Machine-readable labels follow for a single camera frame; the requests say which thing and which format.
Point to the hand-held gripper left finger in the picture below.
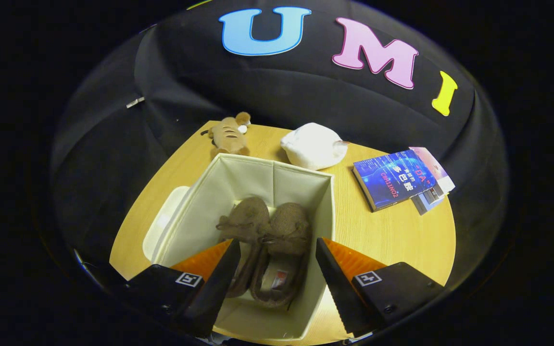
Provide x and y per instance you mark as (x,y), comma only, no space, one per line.
(217,293)

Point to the pink cover book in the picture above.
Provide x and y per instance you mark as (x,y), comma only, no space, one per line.
(431,161)

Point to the dark blue book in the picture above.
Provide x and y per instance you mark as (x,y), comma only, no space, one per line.
(392,180)

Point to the grey fabric storage box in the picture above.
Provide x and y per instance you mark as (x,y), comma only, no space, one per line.
(238,178)

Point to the brown striped plush toy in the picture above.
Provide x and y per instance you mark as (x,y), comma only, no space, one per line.
(229,137)

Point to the brown fuzzy shoe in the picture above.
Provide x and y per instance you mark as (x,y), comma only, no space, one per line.
(248,214)
(289,223)

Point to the light blue book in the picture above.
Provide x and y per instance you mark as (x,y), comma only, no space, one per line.
(421,205)

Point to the white book red spine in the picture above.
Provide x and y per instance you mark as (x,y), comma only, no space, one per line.
(435,193)

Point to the small silver clip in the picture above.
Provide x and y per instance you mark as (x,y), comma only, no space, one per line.
(135,102)

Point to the cream storage box lid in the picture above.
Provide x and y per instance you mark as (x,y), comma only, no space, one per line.
(159,230)

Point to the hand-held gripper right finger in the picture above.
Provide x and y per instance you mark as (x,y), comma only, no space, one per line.
(342,293)

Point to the white plush toy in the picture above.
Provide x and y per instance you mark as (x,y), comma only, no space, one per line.
(313,146)

